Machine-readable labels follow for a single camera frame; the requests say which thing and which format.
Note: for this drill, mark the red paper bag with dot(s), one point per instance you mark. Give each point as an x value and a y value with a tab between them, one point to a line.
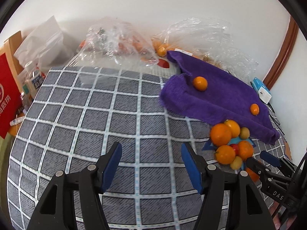
8	100

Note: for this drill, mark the small orange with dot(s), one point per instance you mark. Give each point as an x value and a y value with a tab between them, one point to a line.
254	109
200	83
161	50

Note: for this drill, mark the small red tomato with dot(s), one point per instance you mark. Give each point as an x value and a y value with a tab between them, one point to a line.
235	148

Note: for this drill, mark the purple towel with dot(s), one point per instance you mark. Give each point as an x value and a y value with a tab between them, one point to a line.
215	95

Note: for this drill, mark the oval yellow-orange orange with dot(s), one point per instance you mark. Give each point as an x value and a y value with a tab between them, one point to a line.
233	126

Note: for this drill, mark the grey checkered blanket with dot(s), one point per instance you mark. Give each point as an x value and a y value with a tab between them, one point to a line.
96	115

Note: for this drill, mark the frosted zip bag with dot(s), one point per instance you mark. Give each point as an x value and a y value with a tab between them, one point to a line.
43	45

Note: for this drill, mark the white-capped plastic bottle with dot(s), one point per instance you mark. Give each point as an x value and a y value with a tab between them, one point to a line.
33	77

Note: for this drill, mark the person's right hand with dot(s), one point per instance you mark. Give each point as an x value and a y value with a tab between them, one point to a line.
274	212

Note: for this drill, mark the white cloth with red print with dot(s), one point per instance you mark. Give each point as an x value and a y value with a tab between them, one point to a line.
171	70

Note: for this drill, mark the cardboard box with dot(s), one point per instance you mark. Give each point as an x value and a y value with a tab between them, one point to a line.
12	44

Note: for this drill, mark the brown wooden door frame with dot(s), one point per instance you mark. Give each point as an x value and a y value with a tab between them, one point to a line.
283	52

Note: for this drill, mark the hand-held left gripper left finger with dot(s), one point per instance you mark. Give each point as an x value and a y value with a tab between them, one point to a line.
111	166

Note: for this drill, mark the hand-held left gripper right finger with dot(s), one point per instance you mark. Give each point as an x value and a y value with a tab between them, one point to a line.
191	170

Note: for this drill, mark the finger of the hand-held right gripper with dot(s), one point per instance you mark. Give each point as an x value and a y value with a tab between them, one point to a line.
269	157
259	170

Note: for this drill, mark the clear crumpled plastic bag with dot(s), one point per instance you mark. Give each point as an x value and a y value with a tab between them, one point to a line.
115	40
199	36
237	60

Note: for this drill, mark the yellow-green fruit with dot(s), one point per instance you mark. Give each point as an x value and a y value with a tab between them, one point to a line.
245	133
236	163

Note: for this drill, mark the large orange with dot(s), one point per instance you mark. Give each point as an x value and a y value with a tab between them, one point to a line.
246	149
225	155
220	135

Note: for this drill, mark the white and blue box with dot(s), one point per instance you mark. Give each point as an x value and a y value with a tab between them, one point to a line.
261	89

